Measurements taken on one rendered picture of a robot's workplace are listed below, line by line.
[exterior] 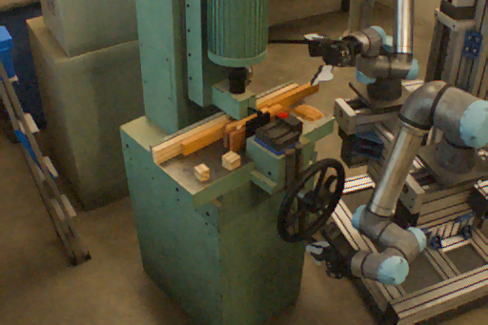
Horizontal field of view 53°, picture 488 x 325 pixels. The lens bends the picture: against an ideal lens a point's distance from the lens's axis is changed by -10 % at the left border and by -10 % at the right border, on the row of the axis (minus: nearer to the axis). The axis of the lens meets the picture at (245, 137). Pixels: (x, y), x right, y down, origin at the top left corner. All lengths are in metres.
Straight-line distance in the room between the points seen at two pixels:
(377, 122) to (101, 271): 1.41
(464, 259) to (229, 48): 1.44
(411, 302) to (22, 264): 1.79
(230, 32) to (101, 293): 1.41
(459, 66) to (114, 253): 1.76
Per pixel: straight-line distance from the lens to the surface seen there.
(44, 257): 2.67
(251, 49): 1.51
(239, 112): 1.64
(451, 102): 1.31
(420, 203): 1.80
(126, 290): 2.43
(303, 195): 1.60
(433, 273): 2.31
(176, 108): 1.78
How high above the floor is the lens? 1.86
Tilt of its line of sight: 35 degrees down
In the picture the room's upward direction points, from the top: 1 degrees clockwise
